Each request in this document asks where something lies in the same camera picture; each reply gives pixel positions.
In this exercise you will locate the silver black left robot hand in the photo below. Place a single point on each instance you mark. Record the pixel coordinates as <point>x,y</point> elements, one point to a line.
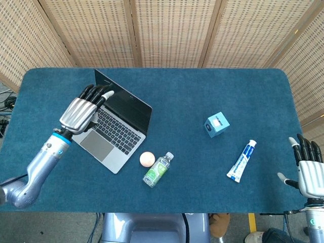
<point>79,114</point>

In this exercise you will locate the clear bottle with green label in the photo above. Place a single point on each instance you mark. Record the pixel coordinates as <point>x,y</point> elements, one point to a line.
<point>157,170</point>

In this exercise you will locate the white blue toothpaste tube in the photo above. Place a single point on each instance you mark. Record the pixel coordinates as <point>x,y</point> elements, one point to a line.
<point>241,162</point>

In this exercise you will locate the peach coloured ball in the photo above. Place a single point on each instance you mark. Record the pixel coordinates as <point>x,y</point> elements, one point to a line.
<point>147,159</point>

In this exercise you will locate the blue table mat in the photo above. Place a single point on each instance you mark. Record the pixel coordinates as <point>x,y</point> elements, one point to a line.
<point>189,96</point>

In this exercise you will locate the woven bamboo screen panel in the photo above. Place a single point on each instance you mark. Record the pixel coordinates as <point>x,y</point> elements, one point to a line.
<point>174,33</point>
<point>22,43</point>
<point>308,76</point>
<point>88,33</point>
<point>253,33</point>

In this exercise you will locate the grey laptop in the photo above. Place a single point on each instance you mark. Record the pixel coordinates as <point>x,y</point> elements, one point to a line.
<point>119,134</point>

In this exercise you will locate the grey robot torso base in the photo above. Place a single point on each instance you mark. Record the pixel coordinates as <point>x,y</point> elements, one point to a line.
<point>152,227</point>

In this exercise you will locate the white shoe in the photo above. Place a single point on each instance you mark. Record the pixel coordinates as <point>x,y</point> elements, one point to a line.
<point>253,238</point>

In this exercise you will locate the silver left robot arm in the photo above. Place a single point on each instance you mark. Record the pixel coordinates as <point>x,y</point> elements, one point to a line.
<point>40,167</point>

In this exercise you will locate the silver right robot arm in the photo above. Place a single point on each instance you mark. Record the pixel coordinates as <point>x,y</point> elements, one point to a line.
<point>315,222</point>

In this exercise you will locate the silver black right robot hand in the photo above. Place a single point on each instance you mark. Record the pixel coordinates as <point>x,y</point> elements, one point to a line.
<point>311,177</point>

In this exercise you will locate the blue jeans leg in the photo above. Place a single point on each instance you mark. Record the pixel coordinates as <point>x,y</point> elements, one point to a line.
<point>276,236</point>

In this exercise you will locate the light blue cube box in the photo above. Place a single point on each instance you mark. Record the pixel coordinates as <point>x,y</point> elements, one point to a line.
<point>217,129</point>

